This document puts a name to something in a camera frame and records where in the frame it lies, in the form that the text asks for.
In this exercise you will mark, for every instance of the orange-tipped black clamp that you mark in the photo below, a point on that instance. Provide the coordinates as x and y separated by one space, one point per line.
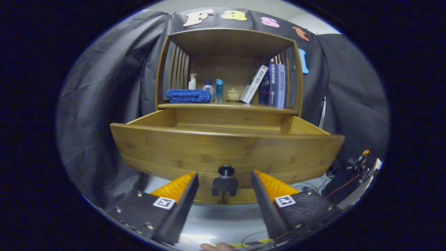
359 159

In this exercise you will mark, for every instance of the wooden cabinet door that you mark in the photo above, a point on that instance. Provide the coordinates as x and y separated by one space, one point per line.
244 196
205 197

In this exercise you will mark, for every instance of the dark blue book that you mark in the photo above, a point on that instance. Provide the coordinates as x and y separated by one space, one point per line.
272 85

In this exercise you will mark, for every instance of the white bottle blue cap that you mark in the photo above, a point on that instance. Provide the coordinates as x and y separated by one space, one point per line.
208 87

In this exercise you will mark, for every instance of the pale blue book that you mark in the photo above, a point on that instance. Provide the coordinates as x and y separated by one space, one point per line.
281 85

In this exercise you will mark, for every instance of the folded blue towel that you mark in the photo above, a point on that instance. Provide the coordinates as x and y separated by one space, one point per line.
188 96

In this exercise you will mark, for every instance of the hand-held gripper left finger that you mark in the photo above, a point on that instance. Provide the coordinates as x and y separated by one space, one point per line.
181 209

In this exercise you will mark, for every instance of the white pump bottle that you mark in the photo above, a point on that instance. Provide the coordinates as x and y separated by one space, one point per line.
192 83

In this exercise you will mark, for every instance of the cream lidded teacup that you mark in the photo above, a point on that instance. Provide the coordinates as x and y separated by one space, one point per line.
232 94

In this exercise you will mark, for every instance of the wooden cabinet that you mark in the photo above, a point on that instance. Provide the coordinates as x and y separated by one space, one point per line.
230 42

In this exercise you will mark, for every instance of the white book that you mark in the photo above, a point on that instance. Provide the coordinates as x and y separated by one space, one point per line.
254 84

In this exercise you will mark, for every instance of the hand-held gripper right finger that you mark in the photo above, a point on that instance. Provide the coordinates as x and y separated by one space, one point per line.
266 205

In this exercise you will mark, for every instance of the white papers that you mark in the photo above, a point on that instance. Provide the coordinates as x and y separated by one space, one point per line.
375 166

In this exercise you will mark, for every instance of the black round drawer knob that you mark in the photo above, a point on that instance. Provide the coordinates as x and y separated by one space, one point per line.
225 182

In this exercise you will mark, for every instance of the wooden countertop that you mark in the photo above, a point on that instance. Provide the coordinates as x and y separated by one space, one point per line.
226 105

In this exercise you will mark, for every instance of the clear blue bottle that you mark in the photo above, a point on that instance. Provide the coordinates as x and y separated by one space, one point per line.
218 90

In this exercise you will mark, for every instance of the black equipment case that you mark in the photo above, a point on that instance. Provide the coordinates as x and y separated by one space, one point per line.
343 184

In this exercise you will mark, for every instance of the yellow black floor tape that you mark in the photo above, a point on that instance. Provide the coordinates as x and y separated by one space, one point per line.
259 241

